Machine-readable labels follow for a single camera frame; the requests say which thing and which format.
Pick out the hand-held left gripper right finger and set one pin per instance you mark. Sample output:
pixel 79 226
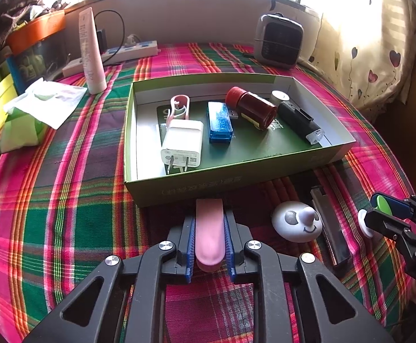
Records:
pixel 229 246

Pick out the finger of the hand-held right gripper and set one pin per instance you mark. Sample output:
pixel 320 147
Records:
pixel 397 207
pixel 386 225

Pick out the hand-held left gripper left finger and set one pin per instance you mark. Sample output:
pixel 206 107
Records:
pixel 190 250

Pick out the pink case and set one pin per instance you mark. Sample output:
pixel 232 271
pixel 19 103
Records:
pixel 210 235

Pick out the green and white suction hook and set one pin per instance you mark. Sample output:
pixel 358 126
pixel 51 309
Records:
pixel 364 225

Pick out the green cardboard box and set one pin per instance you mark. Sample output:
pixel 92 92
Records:
pixel 250 150

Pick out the white USB wall charger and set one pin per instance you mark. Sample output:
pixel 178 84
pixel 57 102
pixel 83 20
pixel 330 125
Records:
pixel 183 143

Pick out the blue USB device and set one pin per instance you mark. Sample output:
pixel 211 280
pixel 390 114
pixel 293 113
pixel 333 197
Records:
pixel 220 125

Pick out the black flashlight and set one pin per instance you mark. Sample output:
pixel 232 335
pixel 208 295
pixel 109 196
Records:
pixel 299 123

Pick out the red capped brown bottle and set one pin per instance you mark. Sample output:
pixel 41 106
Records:
pixel 256 110

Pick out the pink and white hook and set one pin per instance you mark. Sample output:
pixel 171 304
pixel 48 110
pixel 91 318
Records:
pixel 183 109

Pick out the small white round container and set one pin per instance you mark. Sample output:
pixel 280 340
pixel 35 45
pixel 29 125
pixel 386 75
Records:
pixel 279 97

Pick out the silver harmonica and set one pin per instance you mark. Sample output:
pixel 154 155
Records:
pixel 331 228

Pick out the white face shaped hook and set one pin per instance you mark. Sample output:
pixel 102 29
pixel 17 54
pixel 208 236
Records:
pixel 293 225

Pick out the heart print curtain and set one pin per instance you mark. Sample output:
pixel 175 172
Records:
pixel 365 43

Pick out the grey desktop heater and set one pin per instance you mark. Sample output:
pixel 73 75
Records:
pixel 279 41

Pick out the green tissue pack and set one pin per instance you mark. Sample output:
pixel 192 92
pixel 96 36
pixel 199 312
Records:
pixel 18 135

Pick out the white power strip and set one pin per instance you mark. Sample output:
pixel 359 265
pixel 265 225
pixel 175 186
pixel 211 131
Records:
pixel 136 50

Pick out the white lotion tube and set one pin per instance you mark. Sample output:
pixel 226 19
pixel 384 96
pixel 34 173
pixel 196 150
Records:
pixel 92 60

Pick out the white plug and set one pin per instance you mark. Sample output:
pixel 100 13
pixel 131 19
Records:
pixel 132 40

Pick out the black power adapter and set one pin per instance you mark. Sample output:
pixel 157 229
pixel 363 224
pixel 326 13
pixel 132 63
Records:
pixel 102 41

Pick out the dark glass tank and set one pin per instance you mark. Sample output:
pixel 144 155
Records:
pixel 36 62

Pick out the orange plastic container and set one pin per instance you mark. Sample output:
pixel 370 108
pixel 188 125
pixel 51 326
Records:
pixel 36 32

